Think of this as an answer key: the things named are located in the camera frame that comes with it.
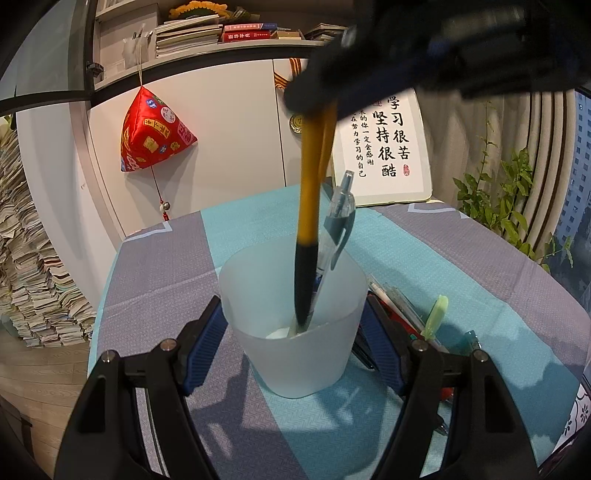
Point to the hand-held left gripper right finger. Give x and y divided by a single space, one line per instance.
382 344

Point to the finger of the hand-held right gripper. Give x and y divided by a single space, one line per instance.
332 78

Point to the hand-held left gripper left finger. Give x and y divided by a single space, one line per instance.
205 344

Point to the clear pen with dark ink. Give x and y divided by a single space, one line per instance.
397 304

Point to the translucent white pen cup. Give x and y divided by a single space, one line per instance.
291 332

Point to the yellow and black pen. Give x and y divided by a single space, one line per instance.
307 221
327 147

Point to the red pen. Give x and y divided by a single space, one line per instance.
399 325

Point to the medal with striped ribbon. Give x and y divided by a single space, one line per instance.
293 92

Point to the green highlighter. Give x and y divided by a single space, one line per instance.
436 316

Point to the teal pen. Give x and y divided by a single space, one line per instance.
471 341

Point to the white calligraphy board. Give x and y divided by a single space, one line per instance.
392 147

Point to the red book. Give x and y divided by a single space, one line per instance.
249 32

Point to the teal and grey tablecloth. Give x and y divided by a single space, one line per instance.
461 277

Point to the beige curtain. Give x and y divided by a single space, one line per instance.
521 138

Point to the white cabinet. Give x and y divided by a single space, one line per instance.
221 138

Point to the clear pen with grey-blue clip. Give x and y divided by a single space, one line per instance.
338 217

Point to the stack of books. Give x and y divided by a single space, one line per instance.
189 34

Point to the yellow flower garland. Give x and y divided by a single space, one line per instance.
198 8

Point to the green potted plant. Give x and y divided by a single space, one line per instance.
508 203

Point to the red pyramid hanging ornament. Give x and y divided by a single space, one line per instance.
150 134

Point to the pile of stacked papers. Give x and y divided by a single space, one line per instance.
32 258

